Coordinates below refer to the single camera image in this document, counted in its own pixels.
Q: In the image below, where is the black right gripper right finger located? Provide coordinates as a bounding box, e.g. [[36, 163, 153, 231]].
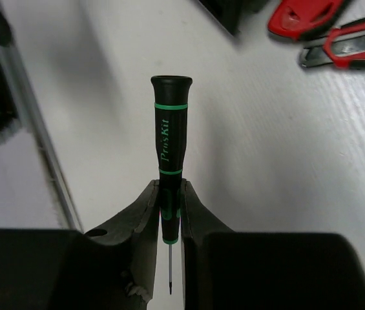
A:
[[180, 180, 365, 309]]

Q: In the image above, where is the aluminium front rail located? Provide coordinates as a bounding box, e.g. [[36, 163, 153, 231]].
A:
[[0, 45, 83, 232]]

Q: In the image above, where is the red black utility knife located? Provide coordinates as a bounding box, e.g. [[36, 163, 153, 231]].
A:
[[267, 0, 351, 41]]

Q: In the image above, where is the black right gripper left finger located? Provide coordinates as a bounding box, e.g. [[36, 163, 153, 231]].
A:
[[0, 180, 159, 309]]

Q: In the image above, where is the black three-compartment tray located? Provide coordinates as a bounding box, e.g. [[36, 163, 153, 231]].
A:
[[198, 0, 267, 36]]

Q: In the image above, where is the green black precision screwdriver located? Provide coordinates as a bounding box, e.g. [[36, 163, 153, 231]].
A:
[[151, 75, 193, 293]]

